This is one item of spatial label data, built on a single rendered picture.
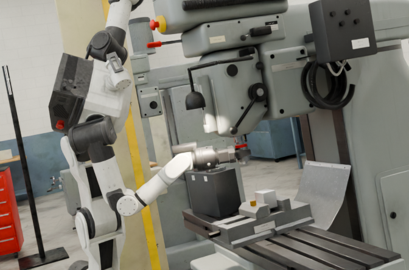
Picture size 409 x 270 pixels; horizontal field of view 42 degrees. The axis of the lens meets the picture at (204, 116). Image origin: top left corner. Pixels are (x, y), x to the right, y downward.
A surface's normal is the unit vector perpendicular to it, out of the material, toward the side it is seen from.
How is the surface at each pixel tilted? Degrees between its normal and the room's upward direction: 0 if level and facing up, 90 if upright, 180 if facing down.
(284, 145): 90
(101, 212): 81
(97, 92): 59
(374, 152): 88
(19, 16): 90
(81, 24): 90
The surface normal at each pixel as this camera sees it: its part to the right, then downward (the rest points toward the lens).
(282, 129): 0.37, -0.02
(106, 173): 0.20, 0.12
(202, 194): -0.82, 0.18
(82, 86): 0.39, -0.56
